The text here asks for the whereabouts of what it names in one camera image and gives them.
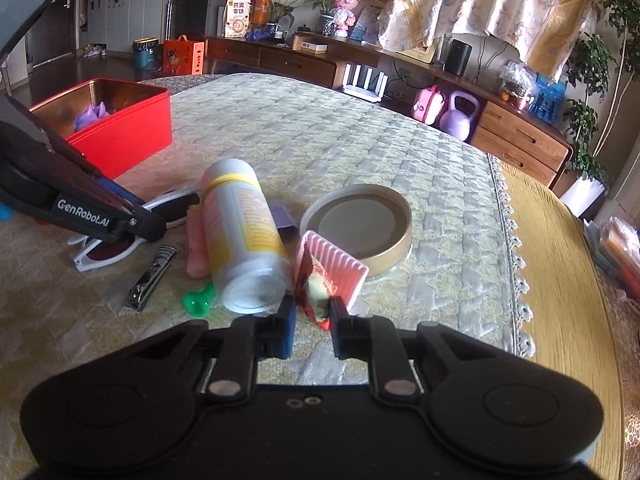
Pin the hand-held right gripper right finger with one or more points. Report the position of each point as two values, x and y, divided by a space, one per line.
340 332

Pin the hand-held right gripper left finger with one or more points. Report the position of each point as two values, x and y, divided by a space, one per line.
287 330

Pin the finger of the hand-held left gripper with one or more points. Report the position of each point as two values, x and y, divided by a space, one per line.
120 191
125 222

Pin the red snack packet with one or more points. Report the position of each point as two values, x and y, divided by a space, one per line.
312 300

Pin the white sunglasses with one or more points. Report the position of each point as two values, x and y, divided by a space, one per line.
100 255

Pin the red tin box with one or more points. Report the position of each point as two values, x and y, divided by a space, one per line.
130 135

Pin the silver nail clipper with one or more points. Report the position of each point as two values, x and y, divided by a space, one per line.
150 280

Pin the pink tube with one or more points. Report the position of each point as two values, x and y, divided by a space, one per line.
196 250

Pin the white bottle yellow label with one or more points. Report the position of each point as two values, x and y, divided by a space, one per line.
240 230

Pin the round gold tin lid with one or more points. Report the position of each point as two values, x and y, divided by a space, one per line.
360 220

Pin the dark door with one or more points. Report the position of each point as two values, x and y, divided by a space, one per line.
50 30

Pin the pink ribbed plastic cup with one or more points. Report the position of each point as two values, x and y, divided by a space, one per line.
335 270

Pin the purple toy figure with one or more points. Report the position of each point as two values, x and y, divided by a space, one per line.
90 117

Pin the pair of shoes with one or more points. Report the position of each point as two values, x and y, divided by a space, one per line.
94 50

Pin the small green plastic piece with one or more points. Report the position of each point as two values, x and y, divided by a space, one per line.
197 301

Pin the white floor cabinets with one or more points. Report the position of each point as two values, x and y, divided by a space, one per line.
130 15

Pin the small purple box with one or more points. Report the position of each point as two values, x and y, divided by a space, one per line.
285 217

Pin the blue bucket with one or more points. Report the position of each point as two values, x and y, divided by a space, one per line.
146 55

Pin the orange gift box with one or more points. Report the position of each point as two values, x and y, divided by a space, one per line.
182 57

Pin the grey refrigerator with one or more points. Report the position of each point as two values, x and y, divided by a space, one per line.
200 5

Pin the quilted bed cover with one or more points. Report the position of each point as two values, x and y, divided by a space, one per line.
350 135

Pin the cereal box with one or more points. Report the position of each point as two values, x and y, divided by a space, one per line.
237 20

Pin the yellow woven mat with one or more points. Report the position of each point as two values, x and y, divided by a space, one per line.
560 285

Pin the orange carton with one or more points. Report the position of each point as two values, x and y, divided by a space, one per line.
261 7

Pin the white flat box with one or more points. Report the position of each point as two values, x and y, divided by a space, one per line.
310 44

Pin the potted plant white pot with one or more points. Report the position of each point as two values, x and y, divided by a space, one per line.
280 10

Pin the purple kettlebell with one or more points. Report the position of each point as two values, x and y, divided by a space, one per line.
460 120

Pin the pink bag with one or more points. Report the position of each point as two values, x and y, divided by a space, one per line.
429 105

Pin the white router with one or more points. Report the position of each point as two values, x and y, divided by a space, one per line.
365 82

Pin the wooden media cabinet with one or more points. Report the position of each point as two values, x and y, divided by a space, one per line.
520 145

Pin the potted plant patterned vase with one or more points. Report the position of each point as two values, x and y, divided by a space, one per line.
325 22

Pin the stack of colourful packets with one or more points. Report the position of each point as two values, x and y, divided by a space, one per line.
617 260

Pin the pink doll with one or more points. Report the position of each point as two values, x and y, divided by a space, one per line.
345 10

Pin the blue printed card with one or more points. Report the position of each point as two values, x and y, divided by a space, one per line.
365 22

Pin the black speaker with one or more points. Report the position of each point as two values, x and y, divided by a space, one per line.
458 57

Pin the clear plastic bag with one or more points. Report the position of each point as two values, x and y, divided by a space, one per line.
517 82

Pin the blue packet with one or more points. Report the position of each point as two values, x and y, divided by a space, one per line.
547 97

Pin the potted tree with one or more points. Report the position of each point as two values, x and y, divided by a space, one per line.
590 110

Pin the floral cloth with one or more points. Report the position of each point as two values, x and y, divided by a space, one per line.
480 5

